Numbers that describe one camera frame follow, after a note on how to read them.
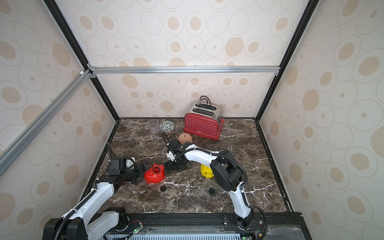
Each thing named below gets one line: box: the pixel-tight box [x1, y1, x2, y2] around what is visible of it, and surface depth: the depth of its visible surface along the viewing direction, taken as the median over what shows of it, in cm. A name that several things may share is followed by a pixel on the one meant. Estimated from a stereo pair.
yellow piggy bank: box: [200, 164, 215, 179], surface depth 85 cm
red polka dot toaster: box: [183, 95, 225, 140], surface depth 102 cm
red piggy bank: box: [144, 163, 166, 184], surface depth 84 cm
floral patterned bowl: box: [159, 120, 175, 133], surface depth 115 cm
